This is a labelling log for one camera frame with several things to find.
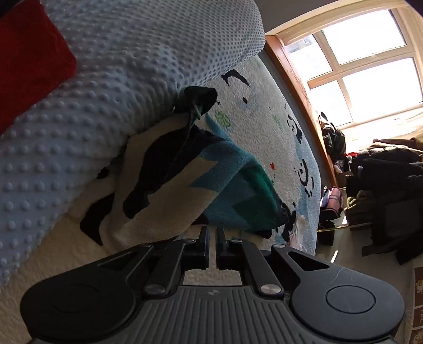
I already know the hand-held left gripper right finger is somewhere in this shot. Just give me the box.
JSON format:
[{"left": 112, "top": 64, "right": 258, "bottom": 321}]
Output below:
[{"left": 216, "top": 228, "right": 332, "bottom": 296}]

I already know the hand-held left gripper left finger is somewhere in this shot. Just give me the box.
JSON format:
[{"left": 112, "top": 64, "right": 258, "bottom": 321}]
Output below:
[{"left": 97, "top": 226, "right": 211, "bottom": 296}]

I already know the blue green knit sweater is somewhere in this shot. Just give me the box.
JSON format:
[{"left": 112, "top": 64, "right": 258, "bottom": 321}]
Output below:
[{"left": 80, "top": 86, "right": 298, "bottom": 252}]

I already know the pile of dark clothes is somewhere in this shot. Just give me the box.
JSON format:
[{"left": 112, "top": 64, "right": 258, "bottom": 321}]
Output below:
[{"left": 344, "top": 136, "right": 423, "bottom": 266}]

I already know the black box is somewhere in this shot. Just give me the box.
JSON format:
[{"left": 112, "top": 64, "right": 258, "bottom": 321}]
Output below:
[{"left": 316, "top": 218, "right": 338, "bottom": 247}]

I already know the pink bag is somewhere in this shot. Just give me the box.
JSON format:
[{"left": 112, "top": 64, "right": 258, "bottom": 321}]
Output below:
[{"left": 319, "top": 186, "right": 345, "bottom": 219}]

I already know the white quilted printed bedspread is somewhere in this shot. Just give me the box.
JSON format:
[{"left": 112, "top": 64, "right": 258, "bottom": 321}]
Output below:
[{"left": 0, "top": 57, "right": 323, "bottom": 344}]

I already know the dark backpack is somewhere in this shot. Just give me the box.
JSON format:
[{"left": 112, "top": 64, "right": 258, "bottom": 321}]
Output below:
[{"left": 318, "top": 112, "right": 346, "bottom": 166}]

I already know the light blue dotted blanket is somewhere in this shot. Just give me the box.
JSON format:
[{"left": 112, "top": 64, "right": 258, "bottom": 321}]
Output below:
[{"left": 0, "top": 0, "right": 267, "bottom": 289}]

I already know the printed cardboard box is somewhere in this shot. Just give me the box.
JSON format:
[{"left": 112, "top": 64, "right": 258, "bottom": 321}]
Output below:
[{"left": 408, "top": 267, "right": 423, "bottom": 344}]

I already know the white framed window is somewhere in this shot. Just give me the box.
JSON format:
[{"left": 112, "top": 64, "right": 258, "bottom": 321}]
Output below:
[{"left": 266, "top": 7, "right": 423, "bottom": 133}]

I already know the red cloth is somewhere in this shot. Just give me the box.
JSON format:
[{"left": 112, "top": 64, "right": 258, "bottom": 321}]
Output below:
[{"left": 0, "top": 0, "right": 77, "bottom": 133}]

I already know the wooden bed frame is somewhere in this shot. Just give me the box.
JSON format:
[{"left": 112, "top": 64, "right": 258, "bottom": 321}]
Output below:
[{"left": 264, "top": 33, "right": 339, "bottom": 190}]

